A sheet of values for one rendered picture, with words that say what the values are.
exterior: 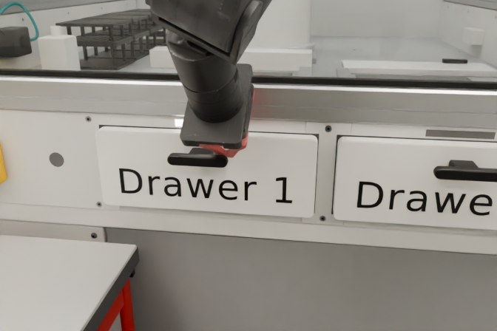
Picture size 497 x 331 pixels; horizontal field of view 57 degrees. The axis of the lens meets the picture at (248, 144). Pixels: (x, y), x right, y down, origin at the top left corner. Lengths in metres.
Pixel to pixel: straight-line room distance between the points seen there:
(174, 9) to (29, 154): 0.41
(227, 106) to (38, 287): 0.33
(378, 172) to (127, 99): 0.33
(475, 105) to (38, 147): 0.57
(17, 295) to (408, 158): 0.50
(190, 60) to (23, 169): 0.40
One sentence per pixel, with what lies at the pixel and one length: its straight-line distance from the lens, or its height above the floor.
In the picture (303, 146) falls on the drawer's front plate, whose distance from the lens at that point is 0.57.
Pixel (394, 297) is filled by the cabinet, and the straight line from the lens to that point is 0.73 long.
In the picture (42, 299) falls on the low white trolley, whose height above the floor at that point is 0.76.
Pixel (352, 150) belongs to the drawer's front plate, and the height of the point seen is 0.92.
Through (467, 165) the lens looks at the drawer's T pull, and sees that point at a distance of 0.58.
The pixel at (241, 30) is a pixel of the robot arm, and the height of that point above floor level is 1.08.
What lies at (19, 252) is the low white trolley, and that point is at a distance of 0.72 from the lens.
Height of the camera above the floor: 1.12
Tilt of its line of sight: 20 degrees down
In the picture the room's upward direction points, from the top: straight up
